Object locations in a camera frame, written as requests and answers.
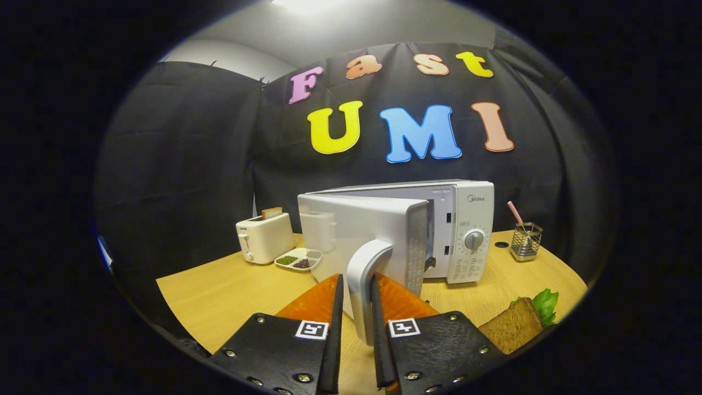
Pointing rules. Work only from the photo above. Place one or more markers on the red striped straw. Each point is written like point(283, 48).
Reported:
point(514, 212)

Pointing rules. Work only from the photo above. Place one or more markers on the black backdrop cloth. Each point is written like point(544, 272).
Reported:
point(181, 164)

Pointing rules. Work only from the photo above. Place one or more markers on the toast slice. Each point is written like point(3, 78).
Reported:
point(271, 213)

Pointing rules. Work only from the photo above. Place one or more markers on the white microwave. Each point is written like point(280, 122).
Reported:
point(356, 225)

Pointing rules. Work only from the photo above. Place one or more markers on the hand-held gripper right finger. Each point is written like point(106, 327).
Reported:
point(382, 356)

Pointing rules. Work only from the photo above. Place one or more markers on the brown bread lettuce sandwich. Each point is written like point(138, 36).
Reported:
point(510, 326)

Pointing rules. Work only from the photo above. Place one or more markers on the white divided dish with beans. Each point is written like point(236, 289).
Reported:
point(300, 255)

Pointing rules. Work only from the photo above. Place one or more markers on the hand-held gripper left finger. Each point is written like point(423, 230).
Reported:
point(333, 351)

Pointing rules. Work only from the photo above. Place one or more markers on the cream toaster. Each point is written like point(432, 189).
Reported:
point(269, 238)

